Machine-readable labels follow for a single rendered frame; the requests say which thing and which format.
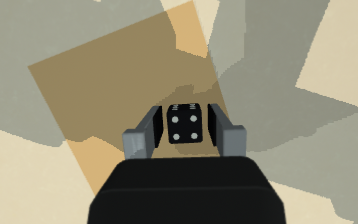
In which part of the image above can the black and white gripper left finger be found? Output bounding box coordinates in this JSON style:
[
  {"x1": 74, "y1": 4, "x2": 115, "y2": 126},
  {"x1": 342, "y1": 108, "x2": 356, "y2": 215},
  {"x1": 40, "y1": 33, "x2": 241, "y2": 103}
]
[{"x1": 122, "y1": 106, "x2": 164, "y2": 160}]

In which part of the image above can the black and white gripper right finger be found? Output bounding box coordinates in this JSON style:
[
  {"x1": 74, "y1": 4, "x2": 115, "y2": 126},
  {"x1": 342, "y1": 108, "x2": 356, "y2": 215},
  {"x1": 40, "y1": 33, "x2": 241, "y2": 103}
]
[{"x1": 208, "y1": 103, "x2": 247, "y2": 157}]

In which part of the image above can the black die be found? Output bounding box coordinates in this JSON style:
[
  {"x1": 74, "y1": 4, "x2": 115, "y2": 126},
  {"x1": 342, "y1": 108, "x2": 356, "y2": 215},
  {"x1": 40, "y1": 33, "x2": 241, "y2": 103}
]
[{"x1": 166, "y1": 103, "x2": 203, "y2": 144}]

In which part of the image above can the tan square mat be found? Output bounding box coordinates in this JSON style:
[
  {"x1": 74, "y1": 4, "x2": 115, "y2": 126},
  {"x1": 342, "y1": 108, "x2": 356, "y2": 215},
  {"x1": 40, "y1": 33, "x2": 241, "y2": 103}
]
[{"x1": 27, "y1": 0, "x2": 230, "y2": 196}]

